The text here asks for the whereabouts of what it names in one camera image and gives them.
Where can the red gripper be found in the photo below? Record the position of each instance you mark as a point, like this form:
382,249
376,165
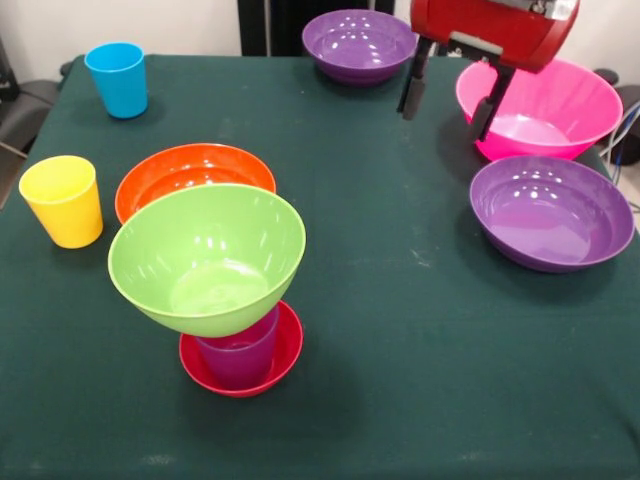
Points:
500,25

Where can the purple rounded deep bowl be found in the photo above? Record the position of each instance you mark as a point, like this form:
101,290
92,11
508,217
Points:
359,42

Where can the purple wide shallow bowl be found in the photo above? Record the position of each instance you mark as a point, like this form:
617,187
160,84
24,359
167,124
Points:
550,215

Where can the green bowl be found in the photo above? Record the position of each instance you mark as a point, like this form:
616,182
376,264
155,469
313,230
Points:
200,250

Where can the orange wide shallow bowl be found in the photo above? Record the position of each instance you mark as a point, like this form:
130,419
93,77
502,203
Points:
165,170

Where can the red small bowl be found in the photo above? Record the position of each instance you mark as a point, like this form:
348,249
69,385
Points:
290,350

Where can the purple plastic cup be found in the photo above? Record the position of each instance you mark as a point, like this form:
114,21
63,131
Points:
240,365

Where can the pink large bowl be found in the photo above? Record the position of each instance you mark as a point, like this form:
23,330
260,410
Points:
550,110

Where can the black rounded object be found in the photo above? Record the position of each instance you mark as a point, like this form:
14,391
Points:
606,76

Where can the black bulky object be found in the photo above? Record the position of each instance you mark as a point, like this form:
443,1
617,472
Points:
629,97

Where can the dark green table cloth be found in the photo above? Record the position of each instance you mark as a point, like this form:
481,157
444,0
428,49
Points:
450,375

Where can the blue plastic cup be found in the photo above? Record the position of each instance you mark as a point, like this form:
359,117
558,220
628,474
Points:
120,85

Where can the black small knob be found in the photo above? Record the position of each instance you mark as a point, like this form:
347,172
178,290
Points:
65,68

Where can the yellow plastic cup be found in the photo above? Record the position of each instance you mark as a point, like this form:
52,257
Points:
65,215

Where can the black office chair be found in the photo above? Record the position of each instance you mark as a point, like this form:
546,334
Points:
30,100

